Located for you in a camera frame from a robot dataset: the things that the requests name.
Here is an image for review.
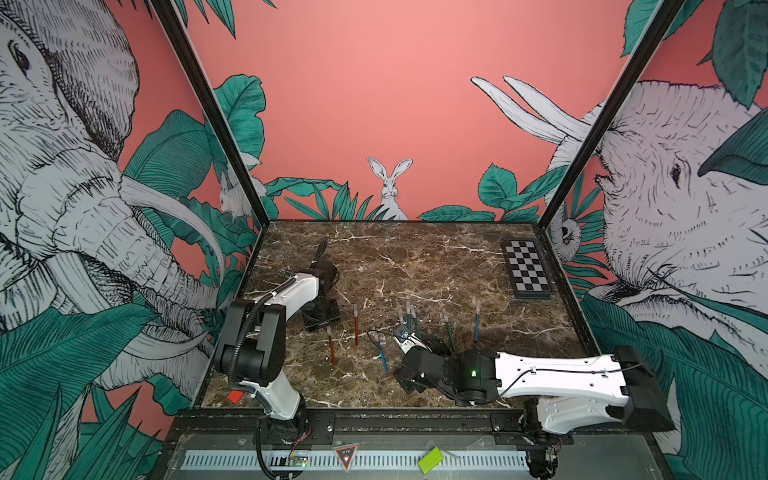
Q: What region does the red carving knife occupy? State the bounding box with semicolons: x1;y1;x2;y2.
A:
326;325;337;367
352;303;359;347

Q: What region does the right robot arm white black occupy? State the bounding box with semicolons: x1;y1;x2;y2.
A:
395;341;675;439

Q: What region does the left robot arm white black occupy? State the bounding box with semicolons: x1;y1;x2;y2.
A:
213;239;341;421

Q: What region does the green carving knife right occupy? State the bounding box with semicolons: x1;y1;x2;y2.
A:
442;311;456;352

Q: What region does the blue carving knife left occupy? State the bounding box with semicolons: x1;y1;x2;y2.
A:
371;332;389;373

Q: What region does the green carving knife middle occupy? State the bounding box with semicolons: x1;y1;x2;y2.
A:
410;306;422;340

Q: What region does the blue carving knife right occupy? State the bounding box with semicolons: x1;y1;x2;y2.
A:
473;304;481;343

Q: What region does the green sticky note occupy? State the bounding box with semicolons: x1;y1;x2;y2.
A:
417;447;445;475

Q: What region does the triangular warning sticker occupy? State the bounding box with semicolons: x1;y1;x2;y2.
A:
334;444;359;472

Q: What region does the red small block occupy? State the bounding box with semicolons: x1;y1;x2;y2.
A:
227;391;245;404

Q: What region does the black white checkerboard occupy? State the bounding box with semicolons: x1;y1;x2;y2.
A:
501;238;553;299

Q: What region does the small circuit board green led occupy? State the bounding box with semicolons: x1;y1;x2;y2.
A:
280;453;309;469

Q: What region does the white slotted cable duct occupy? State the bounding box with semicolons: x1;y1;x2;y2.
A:
180;450;529;473

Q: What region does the black front mounting rail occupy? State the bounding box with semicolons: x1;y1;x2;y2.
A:
173;407;649;448

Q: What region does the left black frame post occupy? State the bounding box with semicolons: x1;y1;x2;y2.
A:
150;0;270;228

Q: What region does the black frame post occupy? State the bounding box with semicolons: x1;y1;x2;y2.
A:
537;0;685;230
150;0;270;228

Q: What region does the right black frame post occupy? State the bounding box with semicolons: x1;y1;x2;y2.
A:
537;0;685;230

